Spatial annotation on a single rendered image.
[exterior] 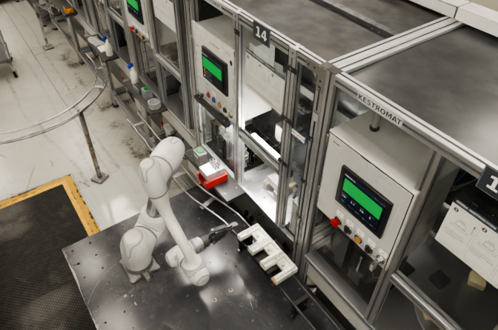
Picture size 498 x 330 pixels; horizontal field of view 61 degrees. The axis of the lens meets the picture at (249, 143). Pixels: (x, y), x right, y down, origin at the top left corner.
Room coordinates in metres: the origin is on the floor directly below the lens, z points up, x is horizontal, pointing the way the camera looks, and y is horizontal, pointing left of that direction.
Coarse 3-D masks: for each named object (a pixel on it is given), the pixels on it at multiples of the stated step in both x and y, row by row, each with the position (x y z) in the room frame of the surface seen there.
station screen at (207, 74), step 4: (204, 56) 2.06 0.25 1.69; (208, 56) 2.02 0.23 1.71; (208, 60) 2.02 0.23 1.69; (212, 60) 1.99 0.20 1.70; (216, 64) 1.95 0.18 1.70; (204, 68) 2.07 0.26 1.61; (220, 68) 1.93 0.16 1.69; (204, 72) 2.07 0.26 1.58; (208, 72) 2.03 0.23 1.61; (204, 76) 2.07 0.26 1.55; (208, 76) 2.03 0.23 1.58; (212, 76) 2.00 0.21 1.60; (208, 80) 2.03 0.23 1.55; (212, 80) 2.00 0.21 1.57; (216, 80) 1.96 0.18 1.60; (220, 80) 1.93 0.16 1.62; (216, 84) 1.96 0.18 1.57; (220, 84) 1.93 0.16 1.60; (220, 88) 1.93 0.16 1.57
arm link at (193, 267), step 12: (156, 204) 1.34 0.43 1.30; (168, 204) 1.36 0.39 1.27; (168, 216) 1.34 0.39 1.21; (168, 228) 1.31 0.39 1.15; (180, 228) 1.31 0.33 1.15; (180, 240) 1.26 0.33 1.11; (192, 252) 1.24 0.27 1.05; (192, 264) 1.21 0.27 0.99; (204, 264) 1.24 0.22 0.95; (192, 276) 1.17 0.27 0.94; (204, 276) 1.17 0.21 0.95
